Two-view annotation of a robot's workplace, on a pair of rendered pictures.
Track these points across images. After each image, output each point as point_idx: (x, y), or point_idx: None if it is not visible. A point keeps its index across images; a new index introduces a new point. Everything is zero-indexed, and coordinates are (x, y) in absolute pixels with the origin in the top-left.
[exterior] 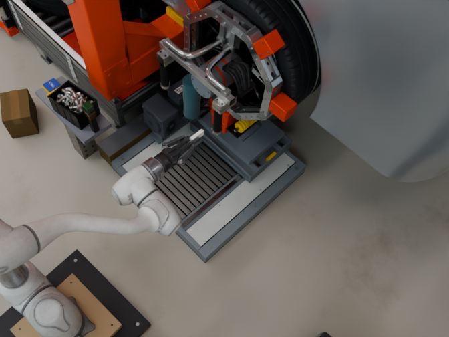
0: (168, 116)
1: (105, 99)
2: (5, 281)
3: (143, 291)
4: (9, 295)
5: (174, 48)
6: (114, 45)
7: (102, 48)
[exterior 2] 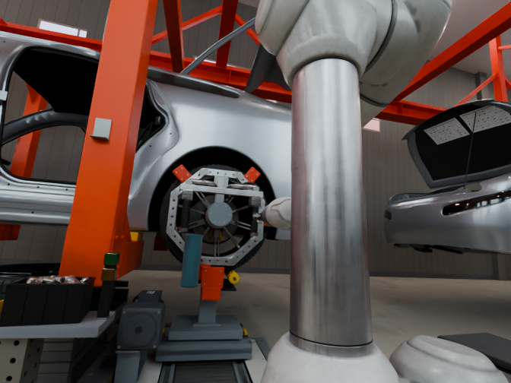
0: (161, 305)
1: (44, 346)
2: (369, 274)
3: None
4: (392, 376)
5: (200, 179)
6: (124, 203)
7: (120, 197)
